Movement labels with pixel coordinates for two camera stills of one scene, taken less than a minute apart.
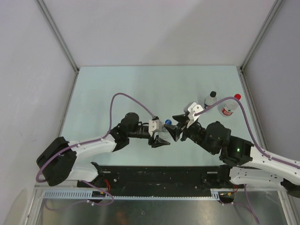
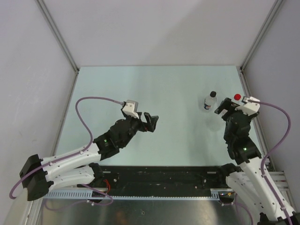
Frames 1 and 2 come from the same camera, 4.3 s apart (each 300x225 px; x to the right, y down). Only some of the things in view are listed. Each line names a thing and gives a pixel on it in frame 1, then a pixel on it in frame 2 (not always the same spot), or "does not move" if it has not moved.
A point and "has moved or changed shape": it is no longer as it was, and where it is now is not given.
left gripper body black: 151,141 to 137,124
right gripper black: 174,131 to 228,105
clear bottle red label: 230,106 has moved or changed shape
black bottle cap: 213,93 does not move
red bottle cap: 237,96 does not move
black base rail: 157,180 does not move
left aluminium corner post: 61,40 does not move
